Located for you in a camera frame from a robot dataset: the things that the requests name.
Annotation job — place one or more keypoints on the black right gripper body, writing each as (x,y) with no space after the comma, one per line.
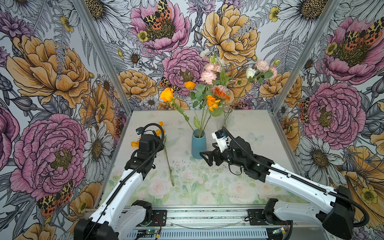
(218,156)

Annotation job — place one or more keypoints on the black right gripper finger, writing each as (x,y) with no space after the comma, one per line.
(209,157)
(219,157)

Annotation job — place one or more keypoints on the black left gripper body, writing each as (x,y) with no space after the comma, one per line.
(157,147)

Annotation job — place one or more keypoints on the orange yellow ranunculus stem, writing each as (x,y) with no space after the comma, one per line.
(157,129)

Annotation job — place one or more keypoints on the teal cylindrical vase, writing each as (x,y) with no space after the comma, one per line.
(199,144)

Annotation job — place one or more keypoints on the clear glass vase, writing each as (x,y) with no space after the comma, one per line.
(229,120)

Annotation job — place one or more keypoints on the light pink peony stem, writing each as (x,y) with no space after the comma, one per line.
(222,97)

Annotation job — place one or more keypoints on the small orange blossom stem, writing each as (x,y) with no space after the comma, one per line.
(198,95)

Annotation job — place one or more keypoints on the pink rosebud stem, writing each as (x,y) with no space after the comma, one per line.
(244,103)

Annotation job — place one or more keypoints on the pink white rose stem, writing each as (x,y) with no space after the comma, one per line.
(207,84)

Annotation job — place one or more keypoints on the pink carnation flower stem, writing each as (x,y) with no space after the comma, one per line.
(257,74)

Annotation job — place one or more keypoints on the orange daisy flower stem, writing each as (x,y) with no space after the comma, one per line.
(210,113)

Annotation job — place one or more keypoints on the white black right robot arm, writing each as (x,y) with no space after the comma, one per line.
(333,209)

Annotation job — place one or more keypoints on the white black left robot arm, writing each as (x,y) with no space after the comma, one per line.
(109,222)

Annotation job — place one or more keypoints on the green circuit board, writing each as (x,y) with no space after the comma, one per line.
(148,234)

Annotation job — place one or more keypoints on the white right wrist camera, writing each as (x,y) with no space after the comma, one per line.
(221,139)

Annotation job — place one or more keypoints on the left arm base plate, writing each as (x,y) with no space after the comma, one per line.
(159,218)

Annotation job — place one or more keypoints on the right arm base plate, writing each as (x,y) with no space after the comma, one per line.
(258,217)

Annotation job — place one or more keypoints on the aluminium front rail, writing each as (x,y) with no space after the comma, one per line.
(207,217)

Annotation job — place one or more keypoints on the left aluminium corner post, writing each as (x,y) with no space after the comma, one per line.
(92,32)

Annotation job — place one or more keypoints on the aluminium corner post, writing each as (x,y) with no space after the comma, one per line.
(323,22)
(92,32)

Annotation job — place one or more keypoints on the right aluminium corner post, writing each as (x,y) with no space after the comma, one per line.
(323,22)

